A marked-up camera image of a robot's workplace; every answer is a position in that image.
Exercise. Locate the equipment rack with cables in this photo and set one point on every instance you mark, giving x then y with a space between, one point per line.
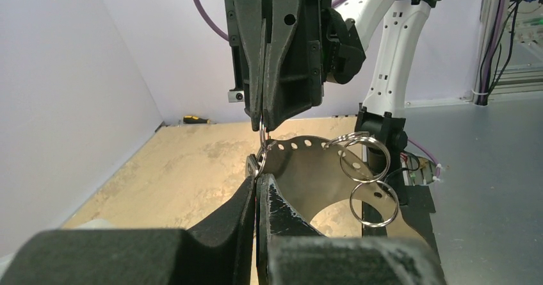
510 49

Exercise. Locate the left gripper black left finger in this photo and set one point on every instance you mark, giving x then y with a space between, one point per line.
217 250

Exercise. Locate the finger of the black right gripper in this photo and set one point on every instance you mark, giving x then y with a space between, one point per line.
293 76
251 29

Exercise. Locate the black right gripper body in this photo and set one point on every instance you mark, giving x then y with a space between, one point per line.
237 94

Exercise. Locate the metal key organizer plate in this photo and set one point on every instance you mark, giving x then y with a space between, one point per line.
302 176

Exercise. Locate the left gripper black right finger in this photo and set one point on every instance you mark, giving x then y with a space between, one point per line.
290 251

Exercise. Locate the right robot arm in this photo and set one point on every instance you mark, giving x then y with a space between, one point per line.
347 36

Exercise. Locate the yellow black screwdriver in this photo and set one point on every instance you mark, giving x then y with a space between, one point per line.
190 119

